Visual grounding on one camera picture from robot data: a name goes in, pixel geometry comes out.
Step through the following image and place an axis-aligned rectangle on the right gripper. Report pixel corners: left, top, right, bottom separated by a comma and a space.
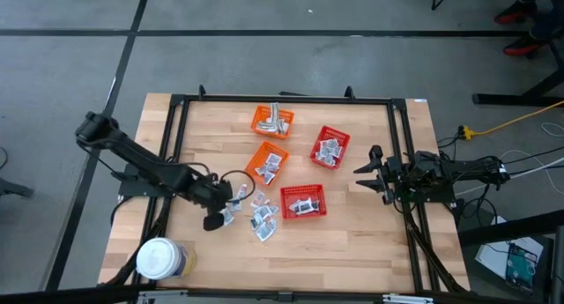
353, 145, 409, 205

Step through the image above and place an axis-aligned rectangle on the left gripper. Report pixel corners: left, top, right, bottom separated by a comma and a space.
193, 174, 234, 232

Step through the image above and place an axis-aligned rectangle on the red plastic basket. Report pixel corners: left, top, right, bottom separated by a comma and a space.
279, 183, 329, 220
309, 125, 352, 170

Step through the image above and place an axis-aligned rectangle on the yellow tub white lid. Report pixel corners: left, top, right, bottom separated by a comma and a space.
135, 236, 197, 282

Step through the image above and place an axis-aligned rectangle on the orange plastic basket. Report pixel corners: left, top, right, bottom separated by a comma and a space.
244, 140, 291, 187
250, 104, 295, 141

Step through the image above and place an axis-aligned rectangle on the white paper sheet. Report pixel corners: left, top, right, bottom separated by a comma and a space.
474, 214, 545, 279

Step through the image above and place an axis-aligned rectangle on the black beam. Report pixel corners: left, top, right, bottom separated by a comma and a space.
457, 209, 564, 248

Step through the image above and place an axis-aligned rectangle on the black crossbar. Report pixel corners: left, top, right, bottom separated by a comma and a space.
0, 282, 564, 304

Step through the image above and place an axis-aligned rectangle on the teal circuit board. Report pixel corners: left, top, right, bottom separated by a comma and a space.
505, 242, 539, 292

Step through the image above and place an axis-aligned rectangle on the person's foot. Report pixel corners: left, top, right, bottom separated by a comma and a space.
503, 35, 547, 57
493, 0, 538, 26

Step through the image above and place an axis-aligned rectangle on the black stand foot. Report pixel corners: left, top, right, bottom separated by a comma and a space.
0, 176, 35, 198

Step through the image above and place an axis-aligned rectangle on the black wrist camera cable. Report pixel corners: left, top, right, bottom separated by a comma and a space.
219, 169, 257, 204
390, 191, 418, 216

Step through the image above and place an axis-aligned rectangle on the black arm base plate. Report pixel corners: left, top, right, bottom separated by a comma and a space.
117, 162, 178, 198
394, 180, 458, 204

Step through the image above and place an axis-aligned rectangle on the silver bracket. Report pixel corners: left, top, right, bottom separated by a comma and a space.
137, 289, 189, 304
382, 293, 435, 304

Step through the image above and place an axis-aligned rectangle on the yellow extension cable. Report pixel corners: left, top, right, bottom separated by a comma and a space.
457, 100, 564, 141

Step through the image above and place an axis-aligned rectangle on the black aluminium table frame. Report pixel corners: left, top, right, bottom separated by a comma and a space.
100, 84, 471, 296

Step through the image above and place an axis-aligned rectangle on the black desk frame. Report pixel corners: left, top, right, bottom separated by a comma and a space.
471, 0, 564, 108

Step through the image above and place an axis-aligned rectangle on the white cable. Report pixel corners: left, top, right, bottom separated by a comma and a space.
455, 156, 564, 196

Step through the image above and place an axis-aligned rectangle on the black upright post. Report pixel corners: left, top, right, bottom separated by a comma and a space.
551, 224, 564, 304

